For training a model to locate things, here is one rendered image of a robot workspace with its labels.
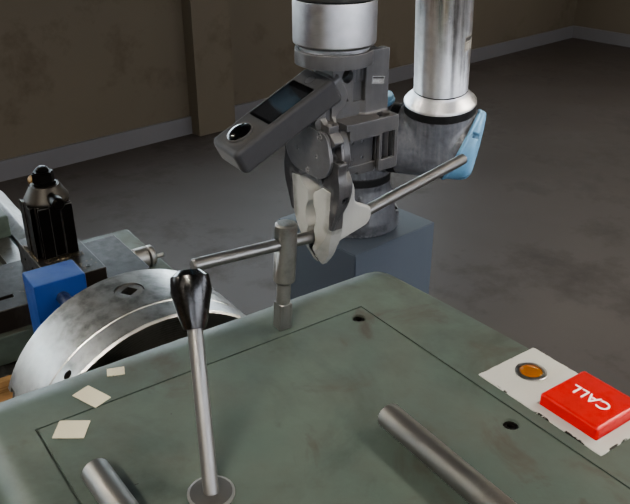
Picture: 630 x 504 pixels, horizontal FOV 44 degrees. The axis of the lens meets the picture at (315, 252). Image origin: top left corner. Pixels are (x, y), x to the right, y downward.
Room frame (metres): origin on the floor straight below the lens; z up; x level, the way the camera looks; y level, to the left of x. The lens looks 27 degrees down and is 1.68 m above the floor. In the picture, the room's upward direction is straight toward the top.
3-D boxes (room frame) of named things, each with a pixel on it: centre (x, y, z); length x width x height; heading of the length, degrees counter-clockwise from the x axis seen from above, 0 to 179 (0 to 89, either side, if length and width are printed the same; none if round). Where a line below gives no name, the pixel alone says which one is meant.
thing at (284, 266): (0.67, 0.03, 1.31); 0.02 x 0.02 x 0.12
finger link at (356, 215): (0.69, -0.03, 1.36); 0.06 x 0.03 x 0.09; 125
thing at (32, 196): (1.32, 0.49, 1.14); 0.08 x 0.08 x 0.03
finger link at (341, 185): (0.67, -0.01, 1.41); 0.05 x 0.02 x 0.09; 35
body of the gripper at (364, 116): (0.71, -0.02, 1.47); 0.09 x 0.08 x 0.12; 125
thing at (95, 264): (1.30, 0.48, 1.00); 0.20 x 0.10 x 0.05; 35
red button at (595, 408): (0.54, -0.24, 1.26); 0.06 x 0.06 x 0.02; 35
